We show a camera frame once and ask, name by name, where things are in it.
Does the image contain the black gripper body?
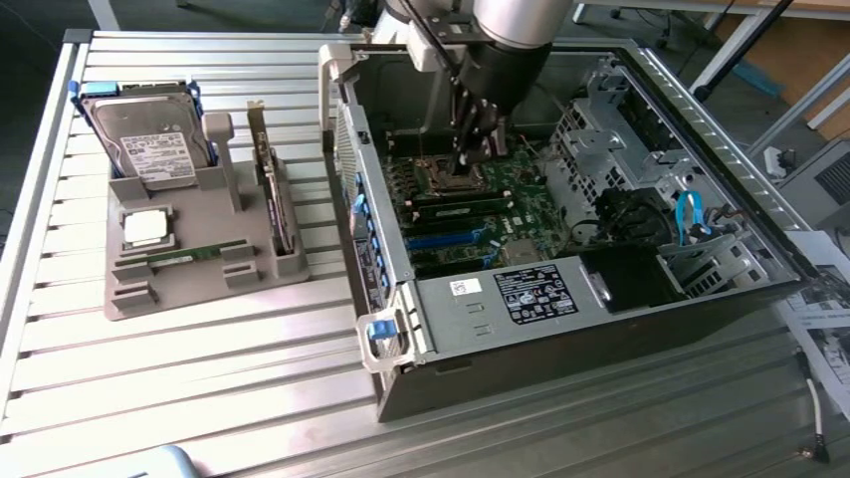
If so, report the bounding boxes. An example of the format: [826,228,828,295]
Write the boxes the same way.
[453,41,554,120]

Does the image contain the black installed RAM stick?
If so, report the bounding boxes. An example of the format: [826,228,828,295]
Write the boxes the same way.
[413,194,509,222]

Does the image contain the green RAM stick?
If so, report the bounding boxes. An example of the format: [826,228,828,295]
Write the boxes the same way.
[141,240,249,268]

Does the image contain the CPU socket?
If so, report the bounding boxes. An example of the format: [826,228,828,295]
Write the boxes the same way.
[413,154,494,195]

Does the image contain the metal disk bay cage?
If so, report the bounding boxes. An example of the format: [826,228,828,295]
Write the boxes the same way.
[548,55,673,205]

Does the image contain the green motherboard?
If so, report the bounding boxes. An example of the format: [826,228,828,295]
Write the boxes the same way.
[383,133,578,281]

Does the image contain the blue expansion slot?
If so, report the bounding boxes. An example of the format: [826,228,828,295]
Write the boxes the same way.
[405,231,497,252]

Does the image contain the silver power supply unit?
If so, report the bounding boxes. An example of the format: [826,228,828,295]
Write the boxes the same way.
[408,255,617,358]

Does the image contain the black fan shroud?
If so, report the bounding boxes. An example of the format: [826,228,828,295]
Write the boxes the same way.
[580,245,694,316]

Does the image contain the black tripod pole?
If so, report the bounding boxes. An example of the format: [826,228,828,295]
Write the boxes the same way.
[693,0,800,102]

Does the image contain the white framed wooden desk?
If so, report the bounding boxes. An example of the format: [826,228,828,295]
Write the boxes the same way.
[570,0,850,131]

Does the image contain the white power strip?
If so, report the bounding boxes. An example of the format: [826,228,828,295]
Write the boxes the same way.
[761,145,800,176]

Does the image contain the open black PC case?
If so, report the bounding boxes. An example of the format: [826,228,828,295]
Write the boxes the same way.
[317,38,821,424]

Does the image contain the silver hard disk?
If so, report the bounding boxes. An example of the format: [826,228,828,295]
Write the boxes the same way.
[91,94,209,193]

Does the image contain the grey computer tower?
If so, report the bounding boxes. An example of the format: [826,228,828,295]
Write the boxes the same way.
[774,138,850,212]

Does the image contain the silver CPU chip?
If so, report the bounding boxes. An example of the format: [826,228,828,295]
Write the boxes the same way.
[122,210,177,246]

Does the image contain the grey parts rack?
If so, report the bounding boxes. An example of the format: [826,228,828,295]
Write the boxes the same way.
[105,111,310,323]

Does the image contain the blue disk caddy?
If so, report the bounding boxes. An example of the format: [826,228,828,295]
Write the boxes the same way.
[67,75,222,181]

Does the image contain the printed paper sheets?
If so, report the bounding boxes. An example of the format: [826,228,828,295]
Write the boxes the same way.
[780,230,850,402]

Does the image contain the light blue plastic object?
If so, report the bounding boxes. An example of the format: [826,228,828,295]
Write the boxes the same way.
[111,443,202,478]

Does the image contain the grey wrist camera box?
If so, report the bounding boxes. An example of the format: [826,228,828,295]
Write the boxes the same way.
[405,25,469,72]

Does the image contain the graphics card with metal bracket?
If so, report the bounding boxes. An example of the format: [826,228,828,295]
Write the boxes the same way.
[245,99,299,259]

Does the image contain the blue SATA wire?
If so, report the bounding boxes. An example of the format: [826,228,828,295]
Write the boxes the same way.
[673,188,713,248]

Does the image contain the white cable with black plug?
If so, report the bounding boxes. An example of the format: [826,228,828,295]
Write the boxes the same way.
[792,347,833,465]

